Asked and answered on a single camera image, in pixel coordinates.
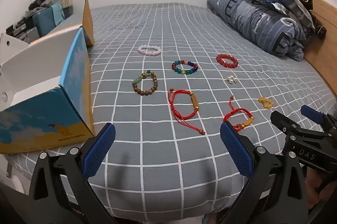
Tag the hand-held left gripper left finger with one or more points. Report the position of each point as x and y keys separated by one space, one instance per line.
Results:
x=98 y=153

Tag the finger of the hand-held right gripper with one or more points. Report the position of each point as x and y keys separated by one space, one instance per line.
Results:
x=283 y=121
x=312 y=112

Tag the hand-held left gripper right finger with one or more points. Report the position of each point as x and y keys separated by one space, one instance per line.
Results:
x=237 y=150

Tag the blue and white cardboard box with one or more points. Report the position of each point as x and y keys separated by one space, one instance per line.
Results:
x=73 y=97

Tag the person's right hand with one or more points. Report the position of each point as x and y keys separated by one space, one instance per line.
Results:
x=317 y=187

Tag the yellow amber pendant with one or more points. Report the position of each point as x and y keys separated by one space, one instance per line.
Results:
x=266 y=103

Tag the wooden headboard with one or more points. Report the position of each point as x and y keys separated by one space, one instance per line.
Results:
x=323 y=55

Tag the blue patterned folded quilt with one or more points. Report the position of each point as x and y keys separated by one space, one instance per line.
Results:
x=250 y=16

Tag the grey checked bed sheet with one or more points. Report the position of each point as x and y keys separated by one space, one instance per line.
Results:
x=163 y=29

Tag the teal suitcase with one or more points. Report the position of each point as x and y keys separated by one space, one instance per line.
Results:
x=46 y=20

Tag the grey case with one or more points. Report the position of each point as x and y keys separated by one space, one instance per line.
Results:
x=22 y=29

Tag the dark cloth pile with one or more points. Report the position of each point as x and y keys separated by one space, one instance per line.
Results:
x=39 y=4

